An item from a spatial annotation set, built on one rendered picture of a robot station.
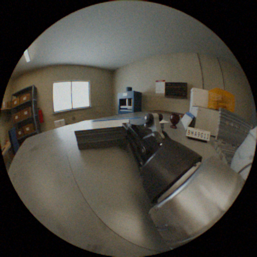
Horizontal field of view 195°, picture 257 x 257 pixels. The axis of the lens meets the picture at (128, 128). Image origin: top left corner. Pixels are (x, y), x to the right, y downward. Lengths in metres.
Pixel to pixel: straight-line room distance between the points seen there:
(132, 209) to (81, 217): 0.10
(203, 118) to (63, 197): 0.76
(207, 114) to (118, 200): 0.67
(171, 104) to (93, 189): 2.30
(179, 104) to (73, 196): 2.33
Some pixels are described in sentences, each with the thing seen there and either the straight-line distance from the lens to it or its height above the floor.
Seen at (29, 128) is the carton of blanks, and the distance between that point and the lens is 3.07.
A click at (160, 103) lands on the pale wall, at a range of 2.38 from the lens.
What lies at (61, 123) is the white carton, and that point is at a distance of 2.78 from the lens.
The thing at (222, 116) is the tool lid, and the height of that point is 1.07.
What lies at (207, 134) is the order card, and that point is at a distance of 0.53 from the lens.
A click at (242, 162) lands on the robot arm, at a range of 0.18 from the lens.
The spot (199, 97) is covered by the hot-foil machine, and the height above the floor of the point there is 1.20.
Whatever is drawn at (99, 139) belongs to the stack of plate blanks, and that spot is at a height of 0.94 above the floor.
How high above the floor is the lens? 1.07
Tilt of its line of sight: 19 degrees down
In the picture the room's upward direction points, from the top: straight up
